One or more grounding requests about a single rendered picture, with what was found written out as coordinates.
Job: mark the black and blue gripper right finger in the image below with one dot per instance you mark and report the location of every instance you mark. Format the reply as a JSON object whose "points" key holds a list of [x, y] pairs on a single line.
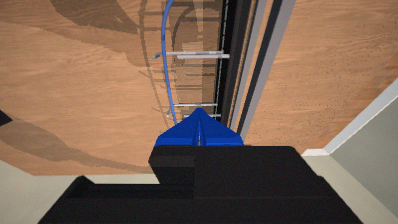
{"points": [[215, 133]]}

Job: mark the blue cable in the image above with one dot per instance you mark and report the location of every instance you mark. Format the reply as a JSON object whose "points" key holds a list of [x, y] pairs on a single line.
{"points": [[163, 27]]}

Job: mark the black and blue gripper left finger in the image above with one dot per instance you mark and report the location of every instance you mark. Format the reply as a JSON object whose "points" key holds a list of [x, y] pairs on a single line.
{"points": [[182, 133]]}

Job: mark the grey metal rack with black patch panel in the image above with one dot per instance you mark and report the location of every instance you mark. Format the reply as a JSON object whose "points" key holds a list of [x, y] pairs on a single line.
{"points": [[229, 58]]}

